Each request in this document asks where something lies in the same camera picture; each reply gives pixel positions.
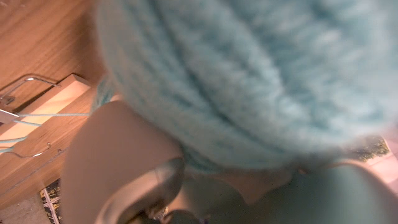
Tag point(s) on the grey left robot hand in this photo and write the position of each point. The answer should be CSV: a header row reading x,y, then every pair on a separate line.
x,y
118,161

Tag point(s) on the wooden rod with metal hook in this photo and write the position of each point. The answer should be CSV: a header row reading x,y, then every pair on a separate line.
x,y
56,99

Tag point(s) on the teal yarn skein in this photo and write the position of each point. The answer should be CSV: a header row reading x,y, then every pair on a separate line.
x,y
248,77

